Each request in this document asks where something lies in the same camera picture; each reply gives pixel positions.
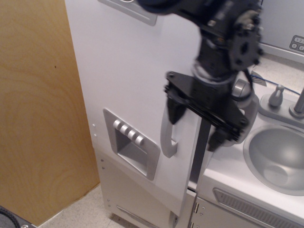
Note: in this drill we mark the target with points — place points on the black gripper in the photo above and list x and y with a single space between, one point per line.
211 102

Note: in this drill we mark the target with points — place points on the grey door handle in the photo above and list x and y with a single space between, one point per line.
173 220
168 145

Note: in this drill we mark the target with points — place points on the white fridge door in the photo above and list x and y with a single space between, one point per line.
122 64
130 201

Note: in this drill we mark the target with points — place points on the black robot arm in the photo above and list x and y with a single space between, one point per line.
221 83

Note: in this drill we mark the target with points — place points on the grey toy telephone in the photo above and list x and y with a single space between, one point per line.
247 101

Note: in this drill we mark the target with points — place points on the grey ice dispenser panel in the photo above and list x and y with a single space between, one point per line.
132 146

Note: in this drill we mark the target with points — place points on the grey faucet knob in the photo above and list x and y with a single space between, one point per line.
276 98

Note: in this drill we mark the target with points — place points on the grey round sink basin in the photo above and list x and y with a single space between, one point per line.
275 156

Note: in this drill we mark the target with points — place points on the metal door hinge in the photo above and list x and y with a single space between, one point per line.
196 208

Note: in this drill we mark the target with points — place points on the grey faucet base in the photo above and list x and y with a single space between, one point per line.
280 113

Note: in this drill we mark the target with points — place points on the grey faucet spout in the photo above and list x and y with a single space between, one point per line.
297 109

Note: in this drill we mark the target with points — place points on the grey oven vent panel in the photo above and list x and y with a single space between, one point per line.
253 211

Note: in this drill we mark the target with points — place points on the white microwave with keypad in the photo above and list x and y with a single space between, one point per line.
282 23

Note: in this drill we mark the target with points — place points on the plywood board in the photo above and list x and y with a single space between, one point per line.
46 155

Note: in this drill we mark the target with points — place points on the black base corner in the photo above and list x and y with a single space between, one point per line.
10 220

